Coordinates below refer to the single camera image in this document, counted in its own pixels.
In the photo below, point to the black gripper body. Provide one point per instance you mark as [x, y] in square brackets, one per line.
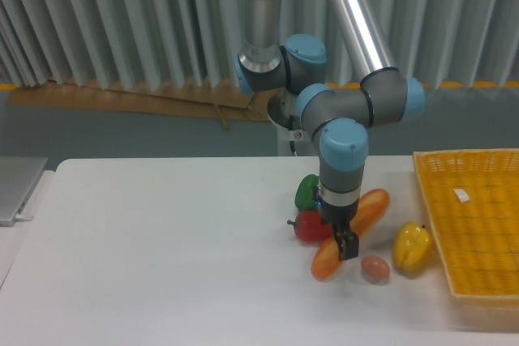
[339, 216]

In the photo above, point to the orange toy baguette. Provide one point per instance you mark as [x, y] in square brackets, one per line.
[372, 206]

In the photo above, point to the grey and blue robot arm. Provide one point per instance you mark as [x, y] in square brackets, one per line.
[335, 121]

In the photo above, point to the white label in basket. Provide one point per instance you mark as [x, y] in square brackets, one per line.
[462, 195]

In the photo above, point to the yellow woven basket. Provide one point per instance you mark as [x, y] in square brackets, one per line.
[477, 241]

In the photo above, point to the red toy bell pepper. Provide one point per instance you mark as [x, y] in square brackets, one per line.
[309, 227]

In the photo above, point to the brown toy egg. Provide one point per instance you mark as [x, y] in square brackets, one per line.
[375, 268]

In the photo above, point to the green toy bell pepper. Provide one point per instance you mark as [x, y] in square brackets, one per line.
[304, 197]

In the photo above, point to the yellow toy bell pepper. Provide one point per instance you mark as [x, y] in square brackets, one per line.
[412, 247]

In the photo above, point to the brown cardboard sheet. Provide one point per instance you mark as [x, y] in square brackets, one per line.
[224, 103]

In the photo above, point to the silver laptop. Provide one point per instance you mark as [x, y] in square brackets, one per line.
[19, 177]

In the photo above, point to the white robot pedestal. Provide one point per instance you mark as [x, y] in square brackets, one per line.
[294, 138]

